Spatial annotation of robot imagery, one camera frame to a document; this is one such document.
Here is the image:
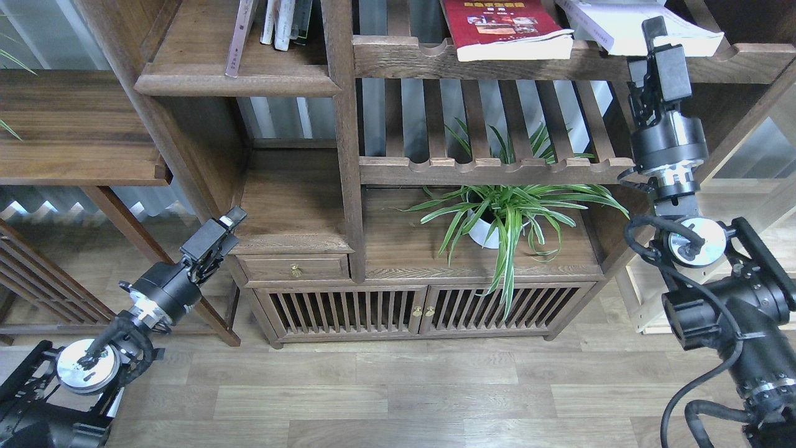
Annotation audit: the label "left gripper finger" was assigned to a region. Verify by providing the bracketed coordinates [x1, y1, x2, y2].
[180, 207, 247, 263]

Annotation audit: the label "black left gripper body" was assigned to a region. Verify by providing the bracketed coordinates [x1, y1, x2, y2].
[119, 241, 228, 329]

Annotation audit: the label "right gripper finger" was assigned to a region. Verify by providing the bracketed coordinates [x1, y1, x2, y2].
[642, 16, 669, 60]
[654, 45, 693, 104]

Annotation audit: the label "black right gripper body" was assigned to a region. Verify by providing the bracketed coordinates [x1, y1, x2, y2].
[628, 59, 708, 187]

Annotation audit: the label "dark red book white characters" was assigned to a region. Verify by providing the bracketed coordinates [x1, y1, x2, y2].
[224, 0, 258, 78]

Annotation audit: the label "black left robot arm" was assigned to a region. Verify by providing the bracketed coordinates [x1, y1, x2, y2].
[1, 206, 247, 447]

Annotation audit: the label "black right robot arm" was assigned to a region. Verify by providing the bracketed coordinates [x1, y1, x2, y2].
[624, 16, 795, 447]

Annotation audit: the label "light wooden shelf unit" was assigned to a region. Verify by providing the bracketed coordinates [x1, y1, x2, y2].
[616, 86, 795, 334]

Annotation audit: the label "red book on top shelf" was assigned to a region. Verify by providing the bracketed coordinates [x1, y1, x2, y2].
[440, 1, 574, 62]

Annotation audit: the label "small wooden drawer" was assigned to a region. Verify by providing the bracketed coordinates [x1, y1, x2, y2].
[237, 253, 349, 281]

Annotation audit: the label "white bar on floor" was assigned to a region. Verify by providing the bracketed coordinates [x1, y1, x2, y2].
[105, 388, 125, 419]

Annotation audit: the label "wooden slatted rack left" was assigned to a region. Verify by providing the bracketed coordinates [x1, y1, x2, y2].
[1, 221, 116, 346]

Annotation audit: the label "dark wooden side table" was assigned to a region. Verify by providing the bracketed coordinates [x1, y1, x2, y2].
[0, 70, 242, 348]

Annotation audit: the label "dark wooden bookshelf cabinet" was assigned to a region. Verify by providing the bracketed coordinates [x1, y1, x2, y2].
[76, 0, 796, 350]

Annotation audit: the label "left slatted cabinet door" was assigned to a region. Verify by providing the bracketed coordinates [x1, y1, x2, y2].
[255, 286, 427, 343]

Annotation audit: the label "slatted cabinet door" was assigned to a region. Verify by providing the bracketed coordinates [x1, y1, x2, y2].
[412, 282, 594, 340]
[255, 286, 427, 343]

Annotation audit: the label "right slatted cabinet door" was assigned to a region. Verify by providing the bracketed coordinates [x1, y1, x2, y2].
[412, 282, 594, 340]

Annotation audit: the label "white plant pot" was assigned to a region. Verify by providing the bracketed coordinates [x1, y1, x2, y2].
[468, 210, 501, 249]

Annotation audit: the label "green plant leaves far left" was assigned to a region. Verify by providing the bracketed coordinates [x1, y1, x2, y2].
[1, 48, 38, 141]

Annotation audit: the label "transparent upright folder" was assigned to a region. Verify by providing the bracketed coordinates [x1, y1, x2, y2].
[290, 0, 313, 45]

